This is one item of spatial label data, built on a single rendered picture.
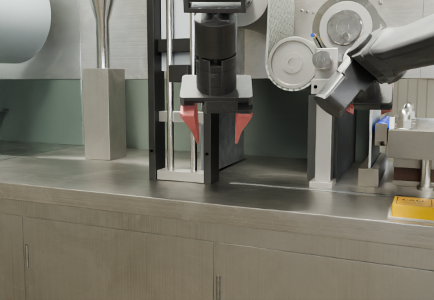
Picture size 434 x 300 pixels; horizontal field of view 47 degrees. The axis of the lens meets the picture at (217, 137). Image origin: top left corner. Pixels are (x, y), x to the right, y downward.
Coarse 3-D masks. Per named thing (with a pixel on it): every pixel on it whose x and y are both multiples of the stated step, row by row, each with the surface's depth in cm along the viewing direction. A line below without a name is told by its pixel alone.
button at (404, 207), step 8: (400, 200) 88; (408, 200) 88; (416, 200) 88; (424, 200) 88; (432, 200) 88; (392, 208) 86; (400, 208) 85; (408, 208) 84; (416, 208) 84; (424, 208) 84; (432, 208) 83; (392, 216) 86; (400, 216) 85; (408, 216) 85; (416, 216) 84; (424, 216) 84; (432, 216) 83
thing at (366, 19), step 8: (328, 8) 112; (336, 8) 111; (344, 8) 110; (352, 8) 109; (360, 8) 109; (328, 16) 112; (360, 16) 109; (368, 16) 108; (320, 24) 112; (368, 24) 108; (320, 32) 113; (328, 40) 112; (344, 48) 111
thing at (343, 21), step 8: (336, 16) 109; (344, 16) 109; (352, 16) 108; (328, 24) 110; (336, 24) 109; (344, 24) 109; (352, 24) 108; (360, 24) 107; (328, 32) 110; (336, 32) 110; (352, 32) 108; (360, 32) 108; (336, 40) 110; (344, 40) 109; (352, 40) 108
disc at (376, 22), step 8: (328, 0) 112; (336, 0) 111; (344, 0) 110; (352, 0) 110; (360, 0) 109; (368, 0) 108; (320, 8) 112; (368, 8) 108; (320, 16) 112; (376, 16) 108; (376, 24) 108; (312, 32) 114; (320, 40) 113
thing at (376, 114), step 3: (372, 111) 111; (375, 111) 118; (378, 111) 127; (372, 114) 111; (375, 114) 119; (378, 114) 127; (375, 117) 119; (378, 117) 127; (369, 120) 111; (372, 120) 112; (375, 120) 119; (378, 120) 128; (369, 123) 111; (372, 123) 112; (369, 126) 111; (372, 126) 112; (369, 129) 111; (372, 129) 113
